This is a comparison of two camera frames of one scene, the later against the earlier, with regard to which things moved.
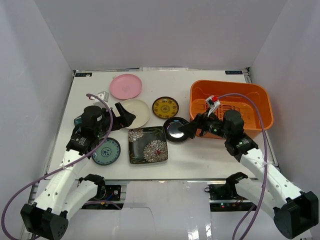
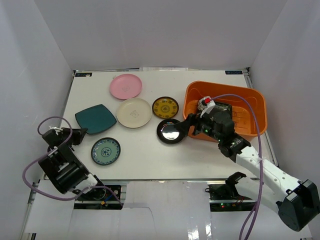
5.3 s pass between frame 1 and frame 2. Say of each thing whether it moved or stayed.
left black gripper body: moved
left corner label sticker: stayed
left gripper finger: moved
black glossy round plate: stayed
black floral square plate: moved
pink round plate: stayed
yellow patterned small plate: stayed
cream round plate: stayed
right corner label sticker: stayed
